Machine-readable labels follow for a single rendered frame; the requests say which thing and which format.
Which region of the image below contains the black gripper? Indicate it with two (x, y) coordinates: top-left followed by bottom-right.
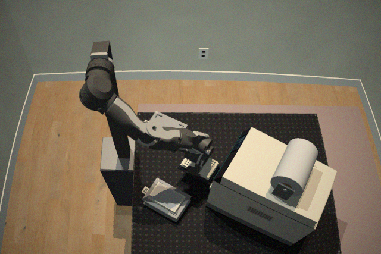
(184, 146), (214, 177)

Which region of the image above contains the beige foil roll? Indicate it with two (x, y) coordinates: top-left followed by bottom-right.
(270, 138), (318, 197)

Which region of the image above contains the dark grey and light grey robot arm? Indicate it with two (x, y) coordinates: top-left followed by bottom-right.
(79, 52), (213, 155)

